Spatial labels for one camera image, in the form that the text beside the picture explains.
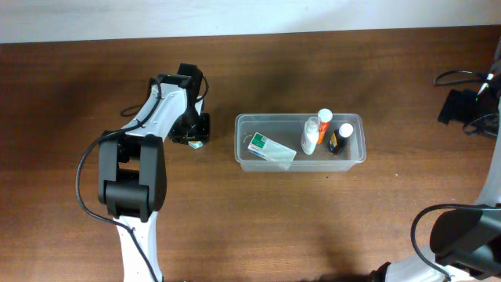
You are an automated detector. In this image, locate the gold-lid balm jar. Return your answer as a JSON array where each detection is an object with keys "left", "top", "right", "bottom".
[{"left": 188, "top": 141, "right": 204, "bottom": 149}]

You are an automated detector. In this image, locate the white Panadol box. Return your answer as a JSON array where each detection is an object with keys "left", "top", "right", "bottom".
[{"left": 247, "top": 132, "right": 297, "bottom": 171}]

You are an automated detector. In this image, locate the white spray bottle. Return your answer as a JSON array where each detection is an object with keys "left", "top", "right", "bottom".
[{"left": 301, "top": 117, "right": 320, "bottom": 155}]

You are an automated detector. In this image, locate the orange tube white cap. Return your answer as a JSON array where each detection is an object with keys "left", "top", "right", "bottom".
[{"left": 317, "top": 108, "right": 333, "bottom": 144}]

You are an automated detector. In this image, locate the dark brown syrup bottle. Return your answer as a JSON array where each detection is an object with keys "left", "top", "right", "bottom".
[{"left": 329, "top": 123, "right": 354, "bottom": 154}]

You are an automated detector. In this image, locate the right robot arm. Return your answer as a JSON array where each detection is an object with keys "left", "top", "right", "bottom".
[{"left": 369, "top": 49, "right": 500, "bottom": 281}]

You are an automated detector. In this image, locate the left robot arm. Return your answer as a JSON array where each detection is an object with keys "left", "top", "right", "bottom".
[{"left": 98, "top": 63, "right": 211, "bottom": 281}]

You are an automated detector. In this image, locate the clear plastic container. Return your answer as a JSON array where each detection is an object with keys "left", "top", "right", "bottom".
[{"left": 234, "top": 113, "right": 366, "bottom": 172}]

